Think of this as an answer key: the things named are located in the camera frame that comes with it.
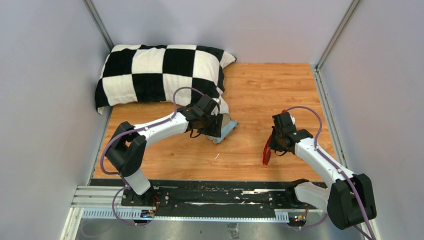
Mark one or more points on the black and white checkered pillow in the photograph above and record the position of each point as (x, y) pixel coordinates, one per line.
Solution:
(176, 73)

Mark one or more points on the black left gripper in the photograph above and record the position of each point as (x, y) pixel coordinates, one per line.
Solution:
(215, 131)

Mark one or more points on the beige plaid glasses case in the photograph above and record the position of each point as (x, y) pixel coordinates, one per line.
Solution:
(226, 119)

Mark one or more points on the light blue cleaning cloth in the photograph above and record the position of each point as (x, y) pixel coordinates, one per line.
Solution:
(225, 131)

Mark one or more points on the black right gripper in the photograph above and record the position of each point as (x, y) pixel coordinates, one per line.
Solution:
(272, 145)

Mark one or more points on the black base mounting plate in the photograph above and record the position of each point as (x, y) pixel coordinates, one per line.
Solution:
(204, 200)

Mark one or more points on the aluminium rail frame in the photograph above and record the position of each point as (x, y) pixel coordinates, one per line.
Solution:
(99, 198)

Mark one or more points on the red sunglasses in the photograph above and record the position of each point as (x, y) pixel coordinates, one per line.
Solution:
(266, 152)

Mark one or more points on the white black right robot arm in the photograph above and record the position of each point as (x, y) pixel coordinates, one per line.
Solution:
(348, 198)

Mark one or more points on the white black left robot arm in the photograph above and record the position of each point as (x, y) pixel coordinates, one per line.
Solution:
(127, 147)

